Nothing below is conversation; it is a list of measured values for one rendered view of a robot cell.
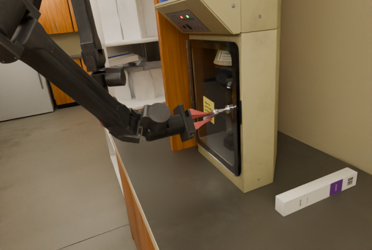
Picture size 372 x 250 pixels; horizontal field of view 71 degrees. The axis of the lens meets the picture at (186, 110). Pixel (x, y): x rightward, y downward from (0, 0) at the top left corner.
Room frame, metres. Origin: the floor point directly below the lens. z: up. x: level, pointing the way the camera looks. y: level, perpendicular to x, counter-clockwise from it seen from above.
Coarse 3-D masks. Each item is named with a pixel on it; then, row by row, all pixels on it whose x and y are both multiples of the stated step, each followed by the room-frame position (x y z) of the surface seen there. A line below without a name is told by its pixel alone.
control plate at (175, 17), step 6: (174, 12) 0.82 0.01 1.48; (180, 12) 0.78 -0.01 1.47; (186, 12) 0.75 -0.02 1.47; (174, 18) 0.86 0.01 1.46; (180, 18) 0.82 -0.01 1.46; (186, 18) 0.79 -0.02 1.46; (192, 18) 0.76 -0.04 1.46; (180, 24) 0.87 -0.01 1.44; (192, 24) 0.80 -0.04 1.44; (186, 30) 0.89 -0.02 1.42; (192, 30) 0.84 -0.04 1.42; (198, 30) 0.80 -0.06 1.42; (204, 30) 0.77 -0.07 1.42
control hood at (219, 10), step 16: (176, 0) 0.74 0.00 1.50; (192, 0) 0.66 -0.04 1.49; (208, 0) 0.63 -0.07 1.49; (224, 0) 0.65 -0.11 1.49; (208, 16) 0.67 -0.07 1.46; (224, 16) 0.65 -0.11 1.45; (240, 16) 0.67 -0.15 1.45; (192, 32) 0.86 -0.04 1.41; (208, 32) 0.76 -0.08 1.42; (224, 32) 0.68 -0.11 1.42
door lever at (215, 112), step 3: (222, 108) 0.70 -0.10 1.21; (225, 108) 0.70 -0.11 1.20; (228, 108) 0.70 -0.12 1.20; (213, 111) 0.69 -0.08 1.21; (216, 111) 0.69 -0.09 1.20; (219, 111) 0.69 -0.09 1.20; (222, 111) 0.69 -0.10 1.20; (225, 111) 0.70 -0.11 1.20; (228, 111) 0.70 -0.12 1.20; (207, 114) 0.72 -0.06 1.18; (210, 114) 0.70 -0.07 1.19; (213, 114) 0.69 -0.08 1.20; (216, 114) 0.69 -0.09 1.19; (204, 117) 0.74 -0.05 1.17; (207, 117) 0.72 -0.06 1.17; (210, 117) 0.71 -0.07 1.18
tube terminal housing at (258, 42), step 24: (240, 0) 0.67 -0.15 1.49; (264, 0) 0.69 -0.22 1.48; (264, 24) 0.69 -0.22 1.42; (240, 48) 0.67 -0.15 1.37; (264, 48) 0.69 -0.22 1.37; (240, 72) 0.67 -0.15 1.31; (264, 72) 0.69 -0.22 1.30; (240, 96) 0.67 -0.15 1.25; (264, 96) 0.69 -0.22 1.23; (264, 120) 0.69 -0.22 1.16; (264, 144) 0.69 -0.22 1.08; (264, 168) 0.69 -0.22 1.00
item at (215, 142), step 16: (192, 48) 0.92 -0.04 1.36; (208, 48) 0.80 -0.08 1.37; (224, 48) 0.72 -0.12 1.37; (192, 64) 0.93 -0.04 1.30; (208, 64) 0.81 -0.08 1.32; (224, 64) 0.72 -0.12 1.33; (208, 80) 0.82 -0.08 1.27; (224, 80) 0.72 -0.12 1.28; (208, 96) 0.82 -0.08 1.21; (224, 96) 0.72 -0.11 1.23; (224, 112) 0.73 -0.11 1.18; (208, 128) 0.84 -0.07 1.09; (224, 128) 0.73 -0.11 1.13; (208, 144) 0.84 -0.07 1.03; (224, 144) 0.74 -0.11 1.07; (224, 160) 0.74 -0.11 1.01
